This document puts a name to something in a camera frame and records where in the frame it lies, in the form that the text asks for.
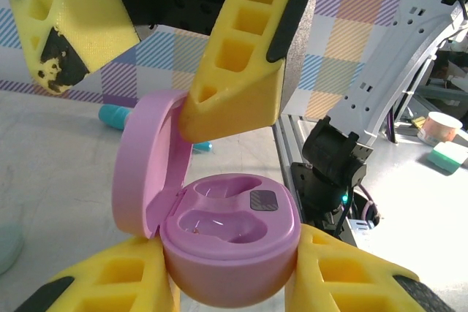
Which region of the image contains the pink earbud charging case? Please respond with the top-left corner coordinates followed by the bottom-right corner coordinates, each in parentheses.
top-left (111, 88), bottom-right (303, 308)

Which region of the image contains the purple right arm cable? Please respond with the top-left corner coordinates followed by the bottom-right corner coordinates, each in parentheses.
top-left (350, 109), bottom-right (399, 224)

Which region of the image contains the mint green earbud charging case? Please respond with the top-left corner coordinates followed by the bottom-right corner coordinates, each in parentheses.
top-left (0, 221), bottom-right (26, 276)

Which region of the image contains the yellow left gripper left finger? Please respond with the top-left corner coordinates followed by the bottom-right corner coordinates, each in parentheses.
top-left (14, 235), bottom-right (181, 312)

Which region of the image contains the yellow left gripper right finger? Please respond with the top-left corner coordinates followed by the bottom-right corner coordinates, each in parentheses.
top-left (287, 223), bottom-right (453, 312)

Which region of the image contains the teal cylindrical handheld device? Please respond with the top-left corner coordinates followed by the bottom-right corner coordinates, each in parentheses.
top-left (98, 103), bottom-right (214, 153)

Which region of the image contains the green white sponge block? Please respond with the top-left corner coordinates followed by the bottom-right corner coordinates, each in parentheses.
top-left (427, 142), bottom-right (468, 175)

